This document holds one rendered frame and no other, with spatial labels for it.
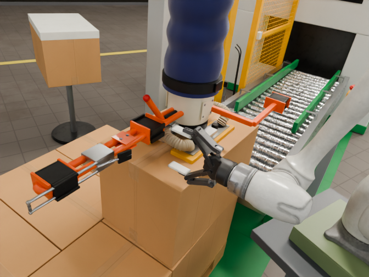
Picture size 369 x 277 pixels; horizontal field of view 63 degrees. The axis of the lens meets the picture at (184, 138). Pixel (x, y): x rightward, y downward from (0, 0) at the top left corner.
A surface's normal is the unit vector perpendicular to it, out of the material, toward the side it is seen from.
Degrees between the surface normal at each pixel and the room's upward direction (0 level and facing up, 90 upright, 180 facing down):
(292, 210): 68
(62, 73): 90
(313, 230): 1
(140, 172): 90
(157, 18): 90
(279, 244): 0
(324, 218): 1
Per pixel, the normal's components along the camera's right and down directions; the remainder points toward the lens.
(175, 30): -0.69, -0.02
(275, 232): 0.10, -0.84
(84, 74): 0.50, 0.51
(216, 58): 0.67, 0.22
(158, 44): -0.57, 0.39
